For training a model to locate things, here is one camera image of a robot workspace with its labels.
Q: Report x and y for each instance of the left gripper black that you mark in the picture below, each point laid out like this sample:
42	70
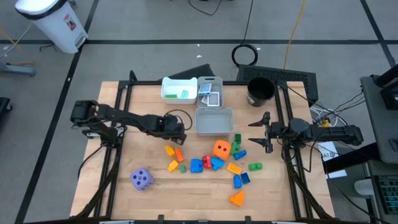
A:
172	126

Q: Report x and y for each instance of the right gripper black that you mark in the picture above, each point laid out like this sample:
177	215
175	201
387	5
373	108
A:
277	130

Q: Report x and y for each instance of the orange building block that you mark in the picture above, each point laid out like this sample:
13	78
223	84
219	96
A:
178	155

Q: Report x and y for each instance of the yellow building block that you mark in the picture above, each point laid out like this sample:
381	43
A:
169	151
173	165

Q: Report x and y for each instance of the large blue building block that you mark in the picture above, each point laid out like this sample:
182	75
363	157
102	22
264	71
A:
196	165

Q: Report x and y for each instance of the red building block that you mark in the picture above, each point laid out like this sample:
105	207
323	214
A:
207	161

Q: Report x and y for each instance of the green building block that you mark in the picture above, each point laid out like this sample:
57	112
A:
234	148

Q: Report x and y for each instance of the green two-stud block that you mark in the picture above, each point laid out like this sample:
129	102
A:
255	166

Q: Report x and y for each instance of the light blue T-shaped block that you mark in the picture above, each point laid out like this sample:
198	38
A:
217	163

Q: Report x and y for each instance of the black cup with white logo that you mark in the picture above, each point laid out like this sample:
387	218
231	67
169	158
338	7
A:
261	88

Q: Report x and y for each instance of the dark green studded brick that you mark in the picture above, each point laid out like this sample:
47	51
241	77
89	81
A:
237	138
171	96

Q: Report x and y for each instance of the yellow studded brick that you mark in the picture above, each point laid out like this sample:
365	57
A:
234	169

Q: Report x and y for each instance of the dark blue studded brick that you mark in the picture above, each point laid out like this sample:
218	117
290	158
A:
245	178

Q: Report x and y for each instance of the purple foam die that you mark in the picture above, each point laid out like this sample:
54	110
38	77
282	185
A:
149	183

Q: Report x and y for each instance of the white teal card box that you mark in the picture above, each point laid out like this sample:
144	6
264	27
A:
205	89

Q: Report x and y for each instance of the orange wedge block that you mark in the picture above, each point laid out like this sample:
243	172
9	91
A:
238	199

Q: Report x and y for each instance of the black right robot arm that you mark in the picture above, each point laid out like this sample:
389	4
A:
335	133

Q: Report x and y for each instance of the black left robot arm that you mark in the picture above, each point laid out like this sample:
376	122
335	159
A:
133	119

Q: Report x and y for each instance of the large grey plastic bin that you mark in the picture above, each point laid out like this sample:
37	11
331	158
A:
214	122

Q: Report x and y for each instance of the orange foam die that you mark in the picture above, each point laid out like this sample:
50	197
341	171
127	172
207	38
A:
216	154

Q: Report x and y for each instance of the white plastic bin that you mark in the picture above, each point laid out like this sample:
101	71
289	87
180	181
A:
178	85

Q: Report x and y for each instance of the white paper sheet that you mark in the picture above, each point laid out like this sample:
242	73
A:
337	174
323	147

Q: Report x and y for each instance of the black perforated case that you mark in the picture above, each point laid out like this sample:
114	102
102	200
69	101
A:
295	77

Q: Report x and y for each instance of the small grey plastic bin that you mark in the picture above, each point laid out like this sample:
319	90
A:
216	85

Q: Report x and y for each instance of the black flat panel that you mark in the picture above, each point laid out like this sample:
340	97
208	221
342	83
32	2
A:
196	72

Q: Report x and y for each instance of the grey desk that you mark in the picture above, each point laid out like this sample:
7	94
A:
376	130

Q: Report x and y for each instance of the grey rounded object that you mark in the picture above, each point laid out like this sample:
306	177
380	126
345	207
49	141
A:
363	187

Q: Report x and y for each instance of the black desk monitor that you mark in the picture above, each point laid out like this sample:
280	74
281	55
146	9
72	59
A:
390	96

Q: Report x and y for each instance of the keyboard with coloured lights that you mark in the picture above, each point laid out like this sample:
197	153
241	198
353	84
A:
388	194

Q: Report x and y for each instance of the white trash can black rim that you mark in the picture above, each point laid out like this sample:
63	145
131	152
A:
59	28

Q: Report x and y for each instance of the grey chair base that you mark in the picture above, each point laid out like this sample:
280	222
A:
18	69

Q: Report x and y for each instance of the black floor object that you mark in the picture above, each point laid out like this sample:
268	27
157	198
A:
3	107

